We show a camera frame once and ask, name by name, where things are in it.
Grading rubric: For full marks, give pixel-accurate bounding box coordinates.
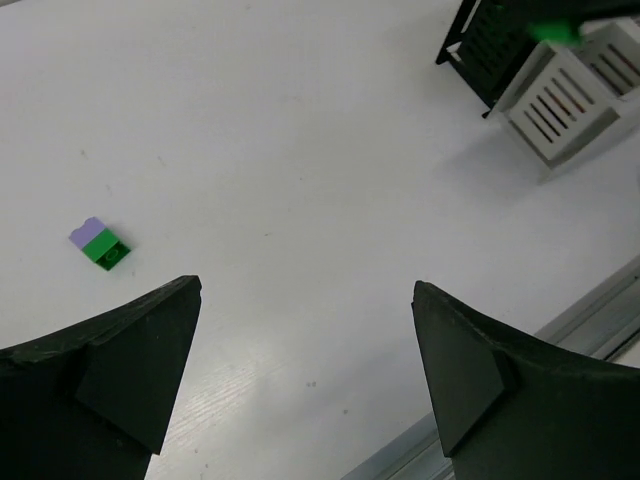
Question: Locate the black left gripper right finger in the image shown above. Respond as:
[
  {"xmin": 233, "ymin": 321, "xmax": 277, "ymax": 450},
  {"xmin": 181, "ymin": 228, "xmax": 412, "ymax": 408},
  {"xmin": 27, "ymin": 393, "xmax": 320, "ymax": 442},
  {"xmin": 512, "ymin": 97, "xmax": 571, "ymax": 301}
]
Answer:
[{"xmin": 412, "ymin": 281, "xmax": 639, "ymax": 479}]

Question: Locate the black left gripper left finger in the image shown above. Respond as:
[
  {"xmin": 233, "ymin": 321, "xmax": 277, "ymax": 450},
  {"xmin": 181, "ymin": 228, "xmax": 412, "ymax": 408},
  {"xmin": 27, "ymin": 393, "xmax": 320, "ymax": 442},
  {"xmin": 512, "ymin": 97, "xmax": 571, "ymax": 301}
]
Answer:
[{"xmin": 1, "ymin": 275, "xmax": 202, "ymax": 479}]

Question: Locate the green square lego brick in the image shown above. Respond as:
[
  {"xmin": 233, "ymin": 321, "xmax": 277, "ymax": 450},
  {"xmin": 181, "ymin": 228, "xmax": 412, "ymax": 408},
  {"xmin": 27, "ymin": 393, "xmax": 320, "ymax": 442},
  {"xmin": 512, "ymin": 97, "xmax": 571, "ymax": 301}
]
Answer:
[{"xmin": 528, "ymin": 20, "xmax": 582, "ymax": 46}]

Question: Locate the white slotted container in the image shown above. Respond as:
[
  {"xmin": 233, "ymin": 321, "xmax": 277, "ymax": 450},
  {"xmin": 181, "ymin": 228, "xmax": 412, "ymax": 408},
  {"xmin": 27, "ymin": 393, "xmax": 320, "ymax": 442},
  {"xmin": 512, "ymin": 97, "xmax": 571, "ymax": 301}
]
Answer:
[{"xmin": 490, "ymin": 18, "xmax": 639, "ymax": 180}]

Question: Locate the black slotted container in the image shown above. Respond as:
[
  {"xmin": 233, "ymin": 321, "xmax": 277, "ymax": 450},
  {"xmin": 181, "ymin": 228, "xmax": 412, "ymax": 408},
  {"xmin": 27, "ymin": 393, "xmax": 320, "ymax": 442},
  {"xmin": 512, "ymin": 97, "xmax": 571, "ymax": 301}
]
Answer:
[{"xmin": 435, "ymin": 0, "xmax": 537, "ymax": 111}]

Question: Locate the aluminium front rail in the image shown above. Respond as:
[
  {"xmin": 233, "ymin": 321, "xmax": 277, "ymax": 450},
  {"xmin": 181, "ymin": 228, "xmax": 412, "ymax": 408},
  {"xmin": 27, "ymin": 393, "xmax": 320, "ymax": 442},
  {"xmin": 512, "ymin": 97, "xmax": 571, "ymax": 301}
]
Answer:
[{"xmin": 351, "ymin": 261, "xmax": 639, "ymax": 479}]

